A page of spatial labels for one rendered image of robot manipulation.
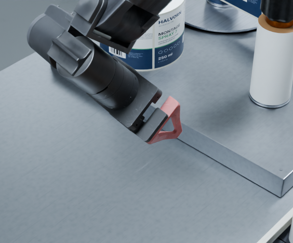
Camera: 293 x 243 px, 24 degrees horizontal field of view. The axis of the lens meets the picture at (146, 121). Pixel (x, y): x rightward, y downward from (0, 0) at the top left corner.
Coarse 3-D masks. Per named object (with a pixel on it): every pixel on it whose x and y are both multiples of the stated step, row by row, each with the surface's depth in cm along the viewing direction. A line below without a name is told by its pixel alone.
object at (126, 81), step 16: (112, 80) 88; (128, 80) 90; (144, 80) 92; (96, 96) 89; (112, 96) 89; (128, 96) 91; (144, 96) 91; (160, 96) 91; (112, 112) 93; (128, 112) 92; (144, 112) 91
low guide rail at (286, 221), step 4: (292, 208) 122; (288, 212) 121; (292, 212) 121; (284, 216) 121; (288, 216) 121; (292, 216) 121; (280, 220) 120; (284, 220) 120; (288, 220) 120; (276, 224) 119; (280, 224) 119; (284, 224) 119; (288, 224) 121; (272, 228) 119; (276, 228) 119; (280, 228) 119; (284, 228) 120; (268, 232) 118; (272, 232) 118; (276, 232) 118; (280, 232) 120; (264, 236) 117; (268, 236) 117; (272, 236) 117; (276, 236) 119; (260, 240) 116; (264, 240) 116; (268, 240) 117; (272, 240) 118
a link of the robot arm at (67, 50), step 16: (64, 32) 88; (64, 48) 86; (80, 48) 85; (96, 48) 85; (64, 64) 86; (80, 64) 84; (96, 64) 85; (112, 64) 87; (80, 80) 85; (96, 80) 86
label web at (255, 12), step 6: (222, 0) 177; (228, 0) 175; (234, 0) 174; (240, 0) 172; (246, 0) 170; (252, 0) 169; (258, 0) 167; (234, 6) 174; (240, 6) 173; (246, 6) 171; (252, 6) 170; (258, 6) 168; (246, 12) 172; (252, 12) 170; (258, 12) 169
